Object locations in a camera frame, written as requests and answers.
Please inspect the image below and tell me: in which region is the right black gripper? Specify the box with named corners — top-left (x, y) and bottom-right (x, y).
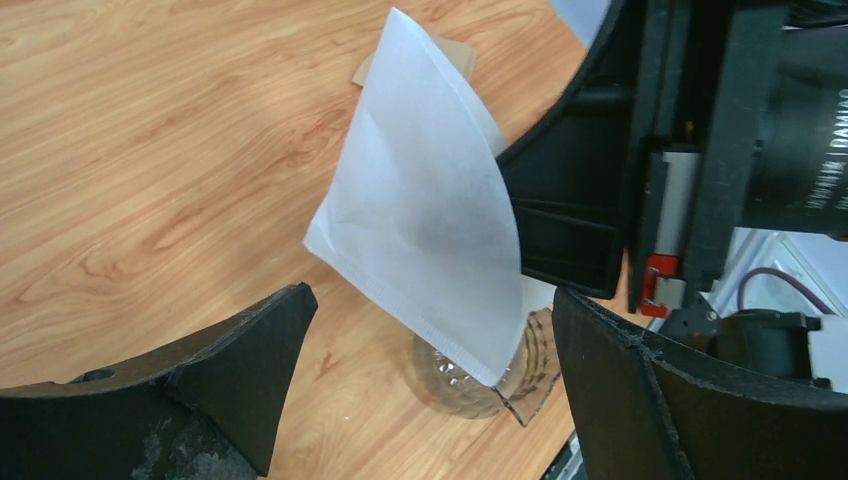
top-left (497, 1), bottom-right (789, 317)

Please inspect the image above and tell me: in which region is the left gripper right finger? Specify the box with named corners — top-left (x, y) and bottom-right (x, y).
top-left (553, 288), bottom-right (847, 479)

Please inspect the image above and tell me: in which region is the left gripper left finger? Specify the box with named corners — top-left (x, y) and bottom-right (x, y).
top-left (1, 283), bottom-right (318, 479)

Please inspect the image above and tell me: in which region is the white paper coffee filter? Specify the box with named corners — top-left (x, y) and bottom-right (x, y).
top-left (304, 9), bottom-right (553, 387)

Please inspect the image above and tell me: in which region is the brown paper coffee filter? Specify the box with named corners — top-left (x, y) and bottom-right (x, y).
top-left (351, 34), bottom-right (477, 87)

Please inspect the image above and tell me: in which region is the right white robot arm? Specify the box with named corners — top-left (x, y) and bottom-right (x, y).
top-left (497, 1), bottom-right (847, 337)

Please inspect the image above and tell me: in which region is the clear ribbed glass pitcher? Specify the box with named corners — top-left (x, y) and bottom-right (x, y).
top-left (410, 305), bottom-right (564, 429)

